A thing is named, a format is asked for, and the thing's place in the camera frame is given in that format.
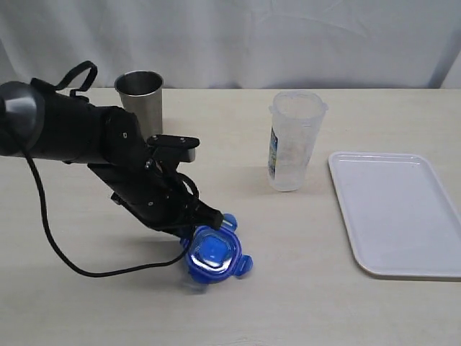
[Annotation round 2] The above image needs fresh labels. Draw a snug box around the white plastic tray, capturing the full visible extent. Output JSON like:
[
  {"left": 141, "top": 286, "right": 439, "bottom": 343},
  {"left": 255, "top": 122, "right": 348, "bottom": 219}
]
[{"left": 328, "top": 151, "right": 460, "bottom": 280}]

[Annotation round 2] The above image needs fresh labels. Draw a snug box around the white backdrop curtain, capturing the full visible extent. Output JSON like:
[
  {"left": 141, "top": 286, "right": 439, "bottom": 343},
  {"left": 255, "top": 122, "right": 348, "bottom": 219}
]
[{"left": 1, "top": 1, "right": 460, "bottom": 89}]

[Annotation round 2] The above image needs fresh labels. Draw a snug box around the blue plastic container lid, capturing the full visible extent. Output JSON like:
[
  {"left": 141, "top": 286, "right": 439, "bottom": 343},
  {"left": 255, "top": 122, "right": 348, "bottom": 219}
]
[{"left": 180, "top": 213, "right": 254, "bottom": 289}]

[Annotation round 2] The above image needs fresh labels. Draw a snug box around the stainless steel cup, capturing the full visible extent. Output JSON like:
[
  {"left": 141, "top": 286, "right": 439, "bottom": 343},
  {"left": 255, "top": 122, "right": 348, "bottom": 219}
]
[{"left": 114, "top": 70, "right": 197, "bottom": 163}]

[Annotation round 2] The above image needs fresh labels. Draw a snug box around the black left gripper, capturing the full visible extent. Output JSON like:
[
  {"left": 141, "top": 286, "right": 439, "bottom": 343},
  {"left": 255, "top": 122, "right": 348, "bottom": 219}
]
[{"left": 88, "top": 135, "right": 223, "bottom": 234}]

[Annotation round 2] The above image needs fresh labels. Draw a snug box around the clear tall plastic container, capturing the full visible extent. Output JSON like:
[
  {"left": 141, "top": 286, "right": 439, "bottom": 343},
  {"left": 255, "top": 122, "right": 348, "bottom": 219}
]
[{"left": 267, "top": 90, "right": 328, "bottom": 192}]

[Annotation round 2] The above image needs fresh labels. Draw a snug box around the black camera cable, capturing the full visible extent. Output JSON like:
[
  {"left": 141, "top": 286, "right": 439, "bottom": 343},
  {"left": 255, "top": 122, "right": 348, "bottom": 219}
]
[{"left": 24, "top": 61, "right": 201, "bottom": 278}]

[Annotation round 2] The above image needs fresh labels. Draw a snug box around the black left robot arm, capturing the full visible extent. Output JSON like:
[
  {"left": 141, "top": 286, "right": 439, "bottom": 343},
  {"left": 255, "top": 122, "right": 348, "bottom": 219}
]
[{"left": 1, "top": 81, "right": 223, "bottom": 236}]

